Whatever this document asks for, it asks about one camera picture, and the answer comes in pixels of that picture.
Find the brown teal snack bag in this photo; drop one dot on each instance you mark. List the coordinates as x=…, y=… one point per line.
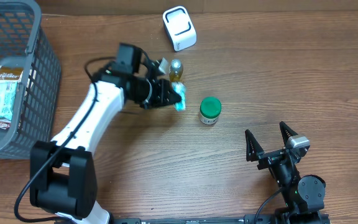
x=9, y=80

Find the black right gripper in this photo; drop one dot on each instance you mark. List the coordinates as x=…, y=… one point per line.
x=274, y=157

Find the white barcode scanner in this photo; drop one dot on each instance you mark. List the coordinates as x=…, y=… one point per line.
x=179, y=28

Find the yellow liquid bottle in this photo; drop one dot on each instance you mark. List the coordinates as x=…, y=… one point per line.
x=176, y=71

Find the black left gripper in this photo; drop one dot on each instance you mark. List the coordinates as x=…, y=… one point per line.
x=164, y=89

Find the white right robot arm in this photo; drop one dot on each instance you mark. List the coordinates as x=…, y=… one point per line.
x=303, y=196

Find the green lid jar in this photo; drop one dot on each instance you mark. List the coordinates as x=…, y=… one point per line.
x=210, y=110

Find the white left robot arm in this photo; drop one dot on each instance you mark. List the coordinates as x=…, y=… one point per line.
x=62, y=173

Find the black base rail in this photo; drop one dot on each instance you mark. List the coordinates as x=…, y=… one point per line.
x=216, y=220

